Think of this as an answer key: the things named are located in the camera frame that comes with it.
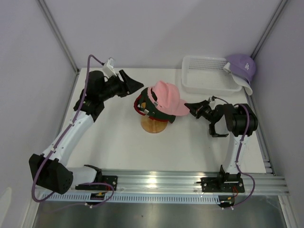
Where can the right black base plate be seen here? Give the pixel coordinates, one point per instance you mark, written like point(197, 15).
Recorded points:
point(218, 185)

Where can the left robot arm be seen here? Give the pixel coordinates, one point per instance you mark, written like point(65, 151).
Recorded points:
point(49, 169)

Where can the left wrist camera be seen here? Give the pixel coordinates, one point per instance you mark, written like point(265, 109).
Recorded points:
point(108, 68)

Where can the dark green NY baseball cap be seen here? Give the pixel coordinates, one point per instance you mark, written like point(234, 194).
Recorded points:
point(151, 110)

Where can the wooden hat stand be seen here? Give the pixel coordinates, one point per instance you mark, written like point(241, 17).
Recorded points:
point(152, 126)

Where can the white slotted cable duct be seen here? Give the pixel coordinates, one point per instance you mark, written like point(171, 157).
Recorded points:
point(136, 198)

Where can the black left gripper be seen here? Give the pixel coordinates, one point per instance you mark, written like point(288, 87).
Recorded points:
point(128, 86)

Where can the pink baseball cap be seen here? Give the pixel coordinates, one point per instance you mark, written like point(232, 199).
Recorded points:
point(166, 98)

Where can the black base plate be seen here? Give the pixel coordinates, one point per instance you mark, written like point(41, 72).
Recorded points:
point(218, 185)
point(106, 183)

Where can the right aluminium frame post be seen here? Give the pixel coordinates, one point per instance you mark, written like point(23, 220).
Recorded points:
point(273, 21)

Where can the white perforated plastic basket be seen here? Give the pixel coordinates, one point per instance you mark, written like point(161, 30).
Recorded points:
point(206, 75)

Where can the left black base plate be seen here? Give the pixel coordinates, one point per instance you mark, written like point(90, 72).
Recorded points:
point(106, 183)

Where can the white baseball cap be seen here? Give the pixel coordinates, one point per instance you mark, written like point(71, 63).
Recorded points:
point(238, 80)

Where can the aluminium frame post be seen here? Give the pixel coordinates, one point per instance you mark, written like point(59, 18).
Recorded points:
point(273, 21)
point(57, 33)

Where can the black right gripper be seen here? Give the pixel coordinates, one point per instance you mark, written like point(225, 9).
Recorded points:
point(197, 109)

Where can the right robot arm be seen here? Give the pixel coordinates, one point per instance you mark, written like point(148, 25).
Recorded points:
point(237, 122)

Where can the aluminium mounting rail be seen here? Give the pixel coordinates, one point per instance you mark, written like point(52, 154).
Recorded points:
point(186, 182)

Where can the left aluminium frame post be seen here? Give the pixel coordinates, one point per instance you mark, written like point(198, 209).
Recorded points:
point(57, 33)

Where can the red LA baseball cap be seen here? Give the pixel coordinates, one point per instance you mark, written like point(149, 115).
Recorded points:
point(141, 112)

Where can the lavender LA baseball cap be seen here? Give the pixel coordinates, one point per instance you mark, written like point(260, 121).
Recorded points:
point(242, 65)

